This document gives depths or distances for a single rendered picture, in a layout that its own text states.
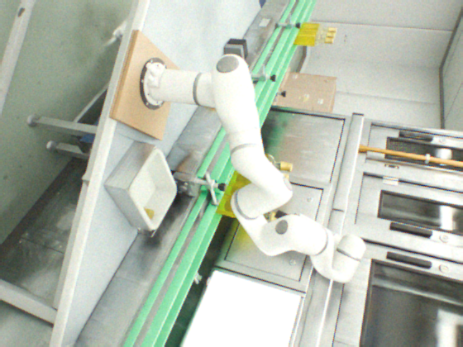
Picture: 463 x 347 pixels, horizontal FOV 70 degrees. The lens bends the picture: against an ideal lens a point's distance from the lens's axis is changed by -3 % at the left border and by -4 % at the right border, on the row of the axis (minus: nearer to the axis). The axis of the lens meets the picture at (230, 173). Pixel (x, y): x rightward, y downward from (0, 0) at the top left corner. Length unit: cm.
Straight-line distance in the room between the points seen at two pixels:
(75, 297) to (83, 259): 10
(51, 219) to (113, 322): 75
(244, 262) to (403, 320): 55
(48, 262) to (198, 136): 80
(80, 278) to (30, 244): 68
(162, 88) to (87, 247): 49
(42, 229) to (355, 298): 131
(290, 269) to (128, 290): 54
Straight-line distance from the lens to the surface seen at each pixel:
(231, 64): 88
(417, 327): 130
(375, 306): 129
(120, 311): 110
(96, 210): 100
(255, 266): 126
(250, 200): 83
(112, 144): 99
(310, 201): 139
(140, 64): 102
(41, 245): 165
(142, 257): 115
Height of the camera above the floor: 137
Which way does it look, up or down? 19 degrees down
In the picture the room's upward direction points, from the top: 102 degrees clockwise
